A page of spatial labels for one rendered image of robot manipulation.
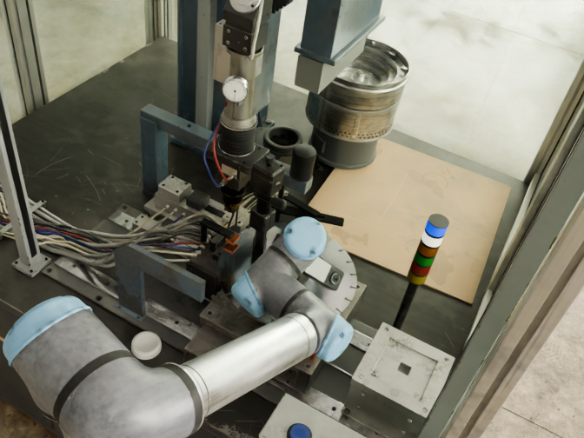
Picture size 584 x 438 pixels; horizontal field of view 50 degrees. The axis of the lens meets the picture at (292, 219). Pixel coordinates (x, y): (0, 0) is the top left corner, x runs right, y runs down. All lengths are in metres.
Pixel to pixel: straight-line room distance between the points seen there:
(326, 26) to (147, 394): 0.96
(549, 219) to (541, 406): 1.87
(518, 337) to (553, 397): 1.88
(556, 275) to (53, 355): 0.60
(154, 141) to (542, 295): 1.24
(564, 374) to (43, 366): 2.32
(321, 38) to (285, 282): 0.65
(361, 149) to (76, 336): 1.43
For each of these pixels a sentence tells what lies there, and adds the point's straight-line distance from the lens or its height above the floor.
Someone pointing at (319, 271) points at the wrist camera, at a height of 1.11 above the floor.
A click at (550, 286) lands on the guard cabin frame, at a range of 0.80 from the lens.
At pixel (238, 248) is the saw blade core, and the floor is 0.95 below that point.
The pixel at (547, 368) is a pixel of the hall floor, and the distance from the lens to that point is 2.81.
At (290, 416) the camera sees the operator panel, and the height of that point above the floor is 0.90.
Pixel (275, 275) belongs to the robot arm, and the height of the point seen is 1.24.
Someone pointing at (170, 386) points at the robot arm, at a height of 1.36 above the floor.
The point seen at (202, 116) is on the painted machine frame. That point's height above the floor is 0.90.
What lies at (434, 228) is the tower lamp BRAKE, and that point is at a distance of 1.37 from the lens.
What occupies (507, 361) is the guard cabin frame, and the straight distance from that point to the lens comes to 0.92.
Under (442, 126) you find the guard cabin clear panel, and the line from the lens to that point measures 2.36.
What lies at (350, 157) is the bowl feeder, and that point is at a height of 0.81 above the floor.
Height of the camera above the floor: 2.04
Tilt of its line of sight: 43 degrees down
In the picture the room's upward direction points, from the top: 10 degrees clockwise
